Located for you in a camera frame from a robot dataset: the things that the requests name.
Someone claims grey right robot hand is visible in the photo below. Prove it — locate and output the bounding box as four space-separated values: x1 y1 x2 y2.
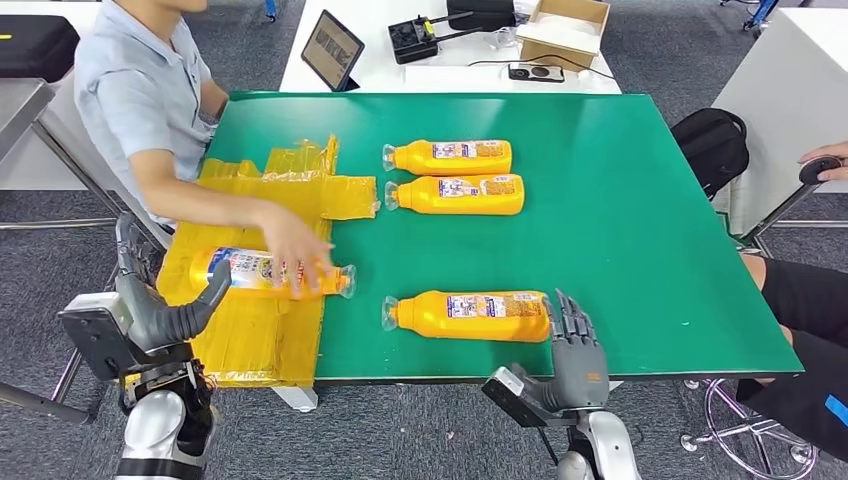
510 288 611 415

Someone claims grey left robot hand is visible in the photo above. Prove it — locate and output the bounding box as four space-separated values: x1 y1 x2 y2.
113 211 233 356

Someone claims orange detergent bottle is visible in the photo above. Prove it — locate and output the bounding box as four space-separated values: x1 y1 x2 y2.
188 246 358 301
381 290 552 344
382 139 513 178
384 174 526 217

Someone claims yellow taped cardboard mat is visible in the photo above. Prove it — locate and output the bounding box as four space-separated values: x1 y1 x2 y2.
116 135 380 391

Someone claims chrome stool base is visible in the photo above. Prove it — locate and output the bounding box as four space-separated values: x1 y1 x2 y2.
680 377 819 480

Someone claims person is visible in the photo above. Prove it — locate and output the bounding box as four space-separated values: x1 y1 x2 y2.
72 0 336 299
736 140 848 465

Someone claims black backpack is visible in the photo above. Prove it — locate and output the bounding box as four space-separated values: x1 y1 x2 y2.
670 107 753 202

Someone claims black bag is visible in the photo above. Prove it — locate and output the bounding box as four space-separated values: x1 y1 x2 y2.
0 14 81 83

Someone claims flat black device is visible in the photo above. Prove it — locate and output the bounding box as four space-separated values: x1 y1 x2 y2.
508 62 566 84

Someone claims handheld remote button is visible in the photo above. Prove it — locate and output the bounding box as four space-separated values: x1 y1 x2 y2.
798 154 845 187

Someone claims black tablet on stand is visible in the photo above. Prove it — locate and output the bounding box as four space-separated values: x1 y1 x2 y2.
300 9 366 93

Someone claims open cardboard box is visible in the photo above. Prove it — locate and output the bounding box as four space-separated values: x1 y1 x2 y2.
515 0 612 73

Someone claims white side table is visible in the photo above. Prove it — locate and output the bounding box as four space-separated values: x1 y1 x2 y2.
712 6 848 240

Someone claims clear plastic wrap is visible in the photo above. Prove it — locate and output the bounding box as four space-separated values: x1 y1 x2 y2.
486 26 523 51

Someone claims black case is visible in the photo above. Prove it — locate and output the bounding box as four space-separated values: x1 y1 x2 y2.
447 0 518 32

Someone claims black controller with antennas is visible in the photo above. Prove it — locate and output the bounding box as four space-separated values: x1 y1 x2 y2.
387 11 484 66

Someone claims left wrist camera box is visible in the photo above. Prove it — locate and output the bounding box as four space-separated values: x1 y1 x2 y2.
56 291 144 384

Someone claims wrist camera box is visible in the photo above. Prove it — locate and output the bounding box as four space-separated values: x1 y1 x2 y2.
480 366 551 429
56 291 144 384

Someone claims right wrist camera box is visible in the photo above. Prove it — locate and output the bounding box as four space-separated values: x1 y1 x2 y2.
480 366 551 429

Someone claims steel frame table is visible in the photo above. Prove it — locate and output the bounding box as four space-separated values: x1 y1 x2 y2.
0 78 175 427

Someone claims thin black cable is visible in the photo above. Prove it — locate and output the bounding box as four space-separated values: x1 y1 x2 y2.
468 54 617 81

